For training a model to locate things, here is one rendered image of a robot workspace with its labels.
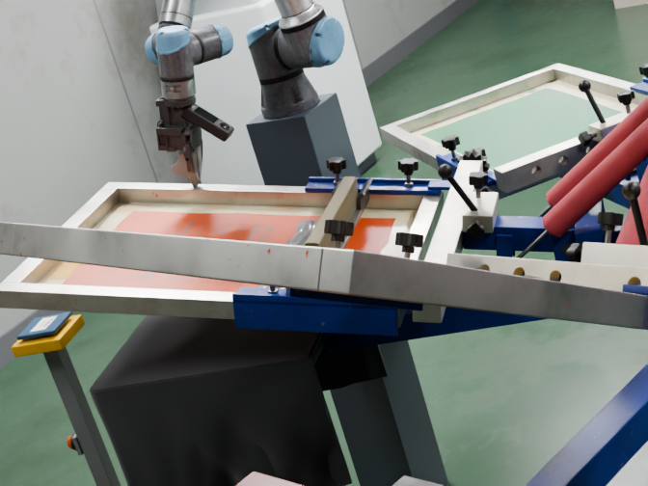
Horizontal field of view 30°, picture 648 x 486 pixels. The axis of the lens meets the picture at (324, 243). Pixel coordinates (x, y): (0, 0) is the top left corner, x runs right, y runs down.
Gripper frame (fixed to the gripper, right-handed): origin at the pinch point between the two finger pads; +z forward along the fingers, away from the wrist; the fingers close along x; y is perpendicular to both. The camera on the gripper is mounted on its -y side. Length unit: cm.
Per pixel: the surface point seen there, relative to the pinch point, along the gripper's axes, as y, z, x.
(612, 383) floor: -95, 100, -94
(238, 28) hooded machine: 84, 38, -306
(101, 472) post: 26, 70, 17
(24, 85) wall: 173, 51, -252
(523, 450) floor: -69, 106, -61
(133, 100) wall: 148, 79, -319
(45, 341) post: 33, 32, 22
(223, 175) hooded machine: 103, 118, -316
